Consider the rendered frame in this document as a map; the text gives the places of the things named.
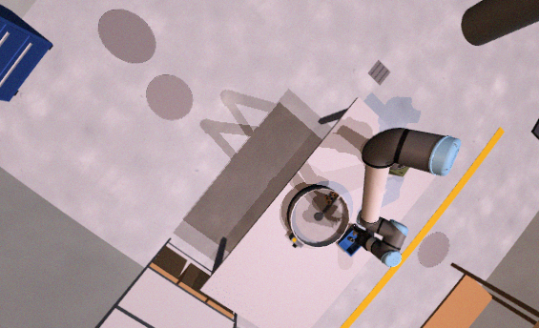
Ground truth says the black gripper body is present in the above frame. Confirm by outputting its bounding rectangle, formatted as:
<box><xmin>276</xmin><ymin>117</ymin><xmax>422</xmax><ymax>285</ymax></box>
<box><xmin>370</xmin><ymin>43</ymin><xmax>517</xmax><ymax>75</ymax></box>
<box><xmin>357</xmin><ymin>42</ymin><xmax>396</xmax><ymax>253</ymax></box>
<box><xmin>354</xmin><ymin>230</ymin><xmax>369</xmax><ymax>252</ymax></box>

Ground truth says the blue open crate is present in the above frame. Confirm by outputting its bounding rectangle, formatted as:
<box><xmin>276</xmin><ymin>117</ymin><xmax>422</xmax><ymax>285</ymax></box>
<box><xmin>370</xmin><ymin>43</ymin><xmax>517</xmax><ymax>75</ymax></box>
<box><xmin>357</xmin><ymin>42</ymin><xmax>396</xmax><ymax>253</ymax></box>
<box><xmin>337</xmin><ymin>224</ymin><xmax>362</xmax><ymax>256</ymax></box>

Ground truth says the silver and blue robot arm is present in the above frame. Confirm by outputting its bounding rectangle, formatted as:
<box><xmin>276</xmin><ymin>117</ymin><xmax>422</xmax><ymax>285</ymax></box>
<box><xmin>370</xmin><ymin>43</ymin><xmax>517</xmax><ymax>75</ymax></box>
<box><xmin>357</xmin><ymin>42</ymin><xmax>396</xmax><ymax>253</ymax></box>
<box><xmin>356</xmin><ymin>128</ymin><xmax>461</xmax><ymax>267</ymax></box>

